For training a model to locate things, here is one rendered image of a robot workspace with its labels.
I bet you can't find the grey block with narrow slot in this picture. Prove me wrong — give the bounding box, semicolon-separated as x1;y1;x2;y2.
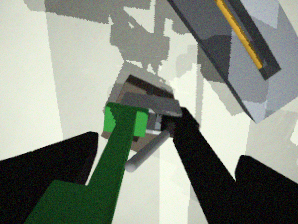
168;0;298;124

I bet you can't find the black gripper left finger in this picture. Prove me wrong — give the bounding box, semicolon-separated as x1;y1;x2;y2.
0;132;98;224

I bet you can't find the yellow rod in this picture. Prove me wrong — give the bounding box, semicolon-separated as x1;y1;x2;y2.
214;0;263;69

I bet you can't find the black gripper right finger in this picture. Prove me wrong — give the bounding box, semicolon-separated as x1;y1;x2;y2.
234;155;298;224

